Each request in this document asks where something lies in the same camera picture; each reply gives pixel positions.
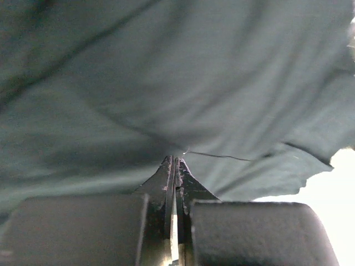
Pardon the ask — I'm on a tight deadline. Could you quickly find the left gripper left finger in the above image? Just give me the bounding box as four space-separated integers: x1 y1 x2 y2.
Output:
1 156 174 265

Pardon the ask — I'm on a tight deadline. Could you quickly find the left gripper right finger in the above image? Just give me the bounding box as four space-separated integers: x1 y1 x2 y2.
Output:
175 158 338 265

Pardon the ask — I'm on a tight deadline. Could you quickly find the black t-shirt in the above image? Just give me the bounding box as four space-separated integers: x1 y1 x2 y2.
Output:
1 1 354 219

